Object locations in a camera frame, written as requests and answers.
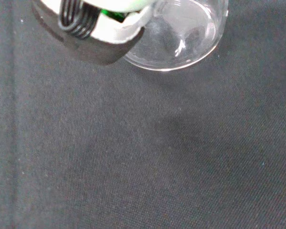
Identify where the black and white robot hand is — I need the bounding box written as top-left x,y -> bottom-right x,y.
31,0 -> 158,66

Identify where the black bench cloth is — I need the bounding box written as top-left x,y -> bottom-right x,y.
0,0 -> 286,229

